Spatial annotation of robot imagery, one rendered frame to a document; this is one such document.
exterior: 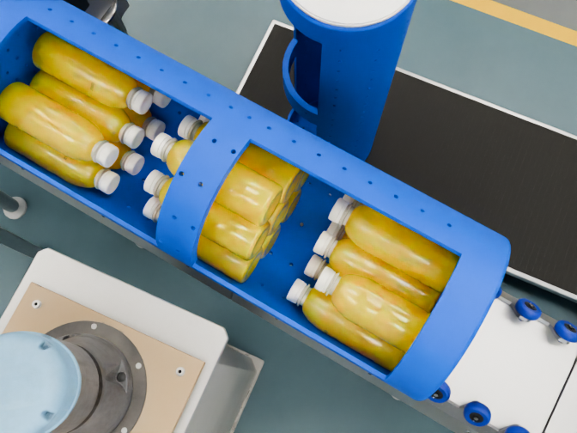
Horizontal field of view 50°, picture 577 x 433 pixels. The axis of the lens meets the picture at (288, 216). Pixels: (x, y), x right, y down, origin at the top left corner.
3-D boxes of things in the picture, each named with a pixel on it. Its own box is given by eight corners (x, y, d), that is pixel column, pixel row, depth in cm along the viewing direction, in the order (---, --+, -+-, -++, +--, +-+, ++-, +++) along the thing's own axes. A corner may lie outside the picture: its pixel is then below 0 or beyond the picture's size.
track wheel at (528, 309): (537, 326, 107) (543, 317, 106) (513, 312, 108) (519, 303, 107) (537, 314, 111) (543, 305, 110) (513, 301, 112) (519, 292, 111)
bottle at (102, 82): (63, 26, 108) (155, 76, 105) (56, 64, 111) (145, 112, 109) (33, 32, 102) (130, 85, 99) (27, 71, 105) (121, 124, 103)
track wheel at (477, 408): (495, 419, 102) (496, 410, 104) (470, 405, 103) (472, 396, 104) (481, 433, 105) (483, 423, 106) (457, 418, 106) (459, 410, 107)
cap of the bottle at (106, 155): (92, 158, 100) (101, 163, 100) (106, 138, 101) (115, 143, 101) (100, 166, 104) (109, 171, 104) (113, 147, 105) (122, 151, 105)
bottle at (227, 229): (276, 216, 100) (176, 161, 103) (260, 230, 94) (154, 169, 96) (259, 253, 103) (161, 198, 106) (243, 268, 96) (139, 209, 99)
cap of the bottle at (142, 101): (147, 86, 104) (155, 91, 104) (141, 106, 106) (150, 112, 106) (133, 92, 101) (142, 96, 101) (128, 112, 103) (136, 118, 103)
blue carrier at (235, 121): (408, 392, 108) (434, 417, 80) (9, 156, 121) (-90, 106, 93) (484, 250, 111) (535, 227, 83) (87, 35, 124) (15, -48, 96)
